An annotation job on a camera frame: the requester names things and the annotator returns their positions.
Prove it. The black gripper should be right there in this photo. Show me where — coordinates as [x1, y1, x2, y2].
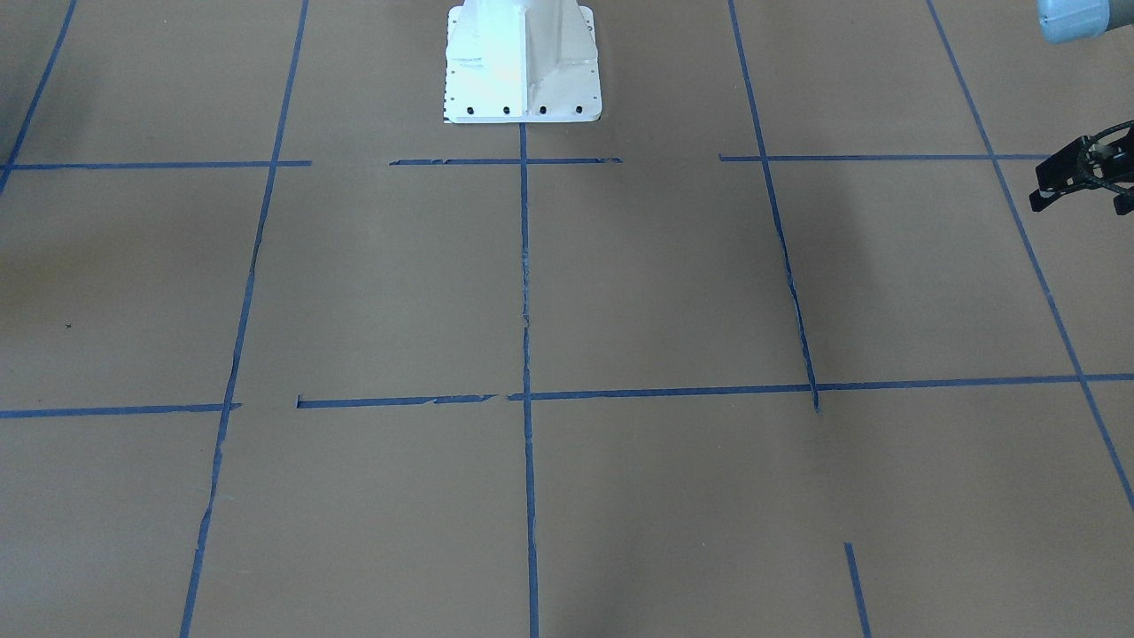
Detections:
[1029, 121, 1134, 215]

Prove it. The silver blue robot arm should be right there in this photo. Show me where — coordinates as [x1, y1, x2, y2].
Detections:
[1029, 1, 1133, 215]

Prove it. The brown paper table cover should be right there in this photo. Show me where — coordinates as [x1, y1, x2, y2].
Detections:
[3, 1, 1131, 637]

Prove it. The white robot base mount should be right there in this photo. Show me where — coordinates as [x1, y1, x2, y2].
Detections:
[443, 1, 603, 125]

